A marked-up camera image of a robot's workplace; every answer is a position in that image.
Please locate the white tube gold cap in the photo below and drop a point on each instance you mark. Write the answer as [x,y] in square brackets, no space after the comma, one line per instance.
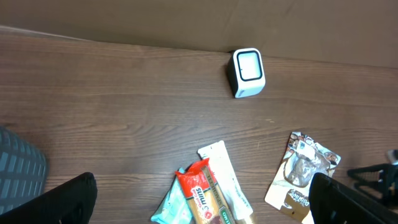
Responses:
[223,171]

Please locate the grey plastic mesh basket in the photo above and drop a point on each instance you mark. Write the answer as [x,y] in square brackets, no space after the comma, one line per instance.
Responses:
[24,171]

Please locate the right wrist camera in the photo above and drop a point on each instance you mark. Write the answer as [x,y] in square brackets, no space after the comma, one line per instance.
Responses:
[392,156]

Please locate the beige clear food pouch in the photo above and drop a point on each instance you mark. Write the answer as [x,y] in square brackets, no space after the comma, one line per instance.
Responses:
[289,191]

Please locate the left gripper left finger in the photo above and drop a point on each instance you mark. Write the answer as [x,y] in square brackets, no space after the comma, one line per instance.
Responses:
[69,203]

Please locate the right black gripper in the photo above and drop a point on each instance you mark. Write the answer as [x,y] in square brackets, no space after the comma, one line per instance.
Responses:
[378,182]

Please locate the teal snack packet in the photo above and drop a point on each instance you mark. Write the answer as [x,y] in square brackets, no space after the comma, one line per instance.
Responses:
[174,208]

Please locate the orange spaghetti pack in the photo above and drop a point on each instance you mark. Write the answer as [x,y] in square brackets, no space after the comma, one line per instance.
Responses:
[203,194]

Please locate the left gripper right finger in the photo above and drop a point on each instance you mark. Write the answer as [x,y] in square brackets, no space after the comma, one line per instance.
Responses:
[333,202]

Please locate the white barcode scanner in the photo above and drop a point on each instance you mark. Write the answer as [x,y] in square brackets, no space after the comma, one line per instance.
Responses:
[245,73]

